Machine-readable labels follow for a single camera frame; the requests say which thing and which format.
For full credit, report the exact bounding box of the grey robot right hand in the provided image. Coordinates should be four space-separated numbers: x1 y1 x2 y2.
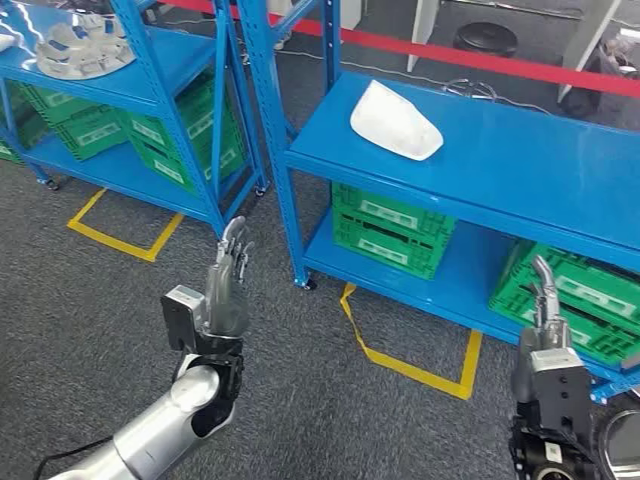
510 254 574 405

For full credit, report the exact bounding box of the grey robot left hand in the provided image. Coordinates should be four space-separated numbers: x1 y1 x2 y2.
204 215 255 339

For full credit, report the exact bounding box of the blue metal shelf rack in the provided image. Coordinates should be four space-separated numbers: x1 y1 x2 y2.
235 0 640 407
0 0 271 238

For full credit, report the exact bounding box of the round silver metal part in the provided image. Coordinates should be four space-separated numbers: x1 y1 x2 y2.
35 13 137 81

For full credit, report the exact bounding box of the green plastic crate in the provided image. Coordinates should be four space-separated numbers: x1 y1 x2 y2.
0 79 51 166
117 69 248 195
331 182 457 281
20 82 128 162
488 239 640 372

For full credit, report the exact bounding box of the yellow floor tape square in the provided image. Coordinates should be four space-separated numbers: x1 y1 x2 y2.
340 283 484 401
67 188 185 263

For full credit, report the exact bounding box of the dark bag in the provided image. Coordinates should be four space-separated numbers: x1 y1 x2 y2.
559 36 640 121

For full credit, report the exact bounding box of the black round stool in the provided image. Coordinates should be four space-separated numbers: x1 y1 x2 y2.
442 21 518 102

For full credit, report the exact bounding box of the white desk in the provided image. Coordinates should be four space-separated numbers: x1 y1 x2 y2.
407 0 623 104
341 0 364 31

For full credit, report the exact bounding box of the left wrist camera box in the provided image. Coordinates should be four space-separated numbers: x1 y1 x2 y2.
160 286 207 352

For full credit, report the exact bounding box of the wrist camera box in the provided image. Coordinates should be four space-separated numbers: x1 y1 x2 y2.
530 347 593 435
160 286 207 352

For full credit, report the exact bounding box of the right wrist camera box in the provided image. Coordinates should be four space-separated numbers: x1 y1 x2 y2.
530 347 593 435

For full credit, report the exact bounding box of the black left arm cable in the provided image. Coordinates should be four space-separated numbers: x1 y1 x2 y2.
32 435 113 480

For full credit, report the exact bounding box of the white floor cable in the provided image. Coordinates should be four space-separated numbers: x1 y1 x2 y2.
239 47 553 115

